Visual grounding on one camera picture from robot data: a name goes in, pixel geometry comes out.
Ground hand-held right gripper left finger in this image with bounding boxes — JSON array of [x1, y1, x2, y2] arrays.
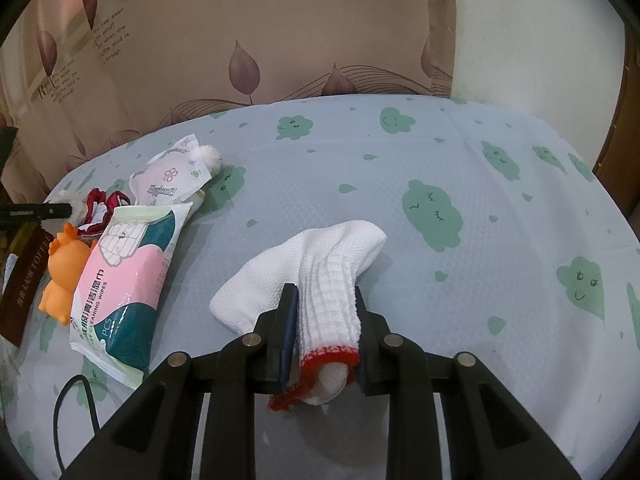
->
[[60, 283, 301, 480]]

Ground orange rubber toy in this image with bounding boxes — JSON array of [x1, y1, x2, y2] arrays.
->
[[39, 222, 99, 329]]

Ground beige leaf-print curtain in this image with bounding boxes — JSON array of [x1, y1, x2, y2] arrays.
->
[[0, 0, 462, 202]]

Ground pink and teal wipes pack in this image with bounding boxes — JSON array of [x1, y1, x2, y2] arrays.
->
[[69, 202, 195, 390]]

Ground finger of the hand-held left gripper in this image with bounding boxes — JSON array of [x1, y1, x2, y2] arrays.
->
[[0, 202, 74, 224]]

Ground brown wooden door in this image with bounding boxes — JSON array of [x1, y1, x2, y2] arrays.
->
[[592, 20, 640, 243]]

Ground black cable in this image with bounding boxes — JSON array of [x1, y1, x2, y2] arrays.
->
[[52, 374, 102, 467]]

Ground dark red box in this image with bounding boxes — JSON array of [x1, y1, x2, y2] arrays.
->
[[0, 222, 54, 349]]

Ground red and white scrunchie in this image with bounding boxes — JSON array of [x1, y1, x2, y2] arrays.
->
[[80, 187, 134, 236]]

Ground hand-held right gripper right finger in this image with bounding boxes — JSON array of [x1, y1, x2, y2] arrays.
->
[[352, 284, 584, 480]]

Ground white flower-print pad packet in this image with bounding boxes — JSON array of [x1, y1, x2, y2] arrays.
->
[[129, 133, 213, 209]]

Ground white sock with red trim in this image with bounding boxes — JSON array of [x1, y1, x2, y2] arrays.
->
[[209, 219, 388, 413]]

